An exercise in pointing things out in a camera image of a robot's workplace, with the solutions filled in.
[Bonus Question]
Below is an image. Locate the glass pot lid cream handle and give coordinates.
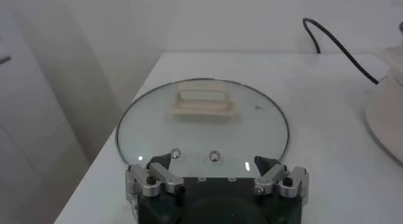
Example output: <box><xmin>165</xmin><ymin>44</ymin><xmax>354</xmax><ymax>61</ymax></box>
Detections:
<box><xmin>115</xmin><ymin>77</ymin><xmax>290</xmax><ymax>179</ymax></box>

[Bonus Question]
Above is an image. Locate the black cooker power cord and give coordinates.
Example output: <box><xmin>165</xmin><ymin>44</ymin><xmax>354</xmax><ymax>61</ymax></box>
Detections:
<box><xmin>302</xmin><ymin>17</ymin><xmax>380</xmax><ymax>86</ymax></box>

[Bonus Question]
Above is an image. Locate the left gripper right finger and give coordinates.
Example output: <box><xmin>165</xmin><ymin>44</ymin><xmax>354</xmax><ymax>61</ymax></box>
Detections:
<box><xmin>253</xmin><ymin>155</ymin><xmax>310</xmax><ymax>208</ymax></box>

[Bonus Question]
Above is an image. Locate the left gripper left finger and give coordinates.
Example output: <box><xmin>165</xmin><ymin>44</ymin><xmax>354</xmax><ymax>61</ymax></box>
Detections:
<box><xmin>125</xmin><ymin>152</ymin><xmax>186</xmax><ymax>198</ymax></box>

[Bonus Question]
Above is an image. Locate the cream electric cooker base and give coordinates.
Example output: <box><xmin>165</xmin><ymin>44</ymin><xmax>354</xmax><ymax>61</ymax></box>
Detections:
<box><xmin>365</xmin><ymin>44</ymin><xmax>403</xmax><ymax>165</ymax></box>

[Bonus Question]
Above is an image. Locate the white metal cabinet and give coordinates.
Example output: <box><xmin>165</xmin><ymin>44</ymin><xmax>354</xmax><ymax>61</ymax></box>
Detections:
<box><xmin>0</xmin><ymin>11</ymin><xmax>92</xmax><ymax>224</ymax></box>

